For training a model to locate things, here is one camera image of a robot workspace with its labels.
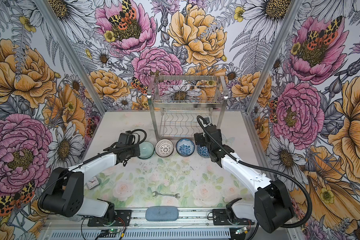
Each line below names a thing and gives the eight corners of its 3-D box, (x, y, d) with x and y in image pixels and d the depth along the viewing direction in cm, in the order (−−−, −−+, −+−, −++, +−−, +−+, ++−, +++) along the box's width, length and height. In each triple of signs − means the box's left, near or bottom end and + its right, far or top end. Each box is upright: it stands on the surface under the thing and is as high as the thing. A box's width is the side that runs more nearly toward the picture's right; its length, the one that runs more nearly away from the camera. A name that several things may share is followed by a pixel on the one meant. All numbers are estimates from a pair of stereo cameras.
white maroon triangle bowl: (156, 158, 97) (154, 152, 91) (158, 145, 103) (156, 138, 98) (173, 158, 97) (172, 152, 91) (174, 145, 103) (173, 138, 98)
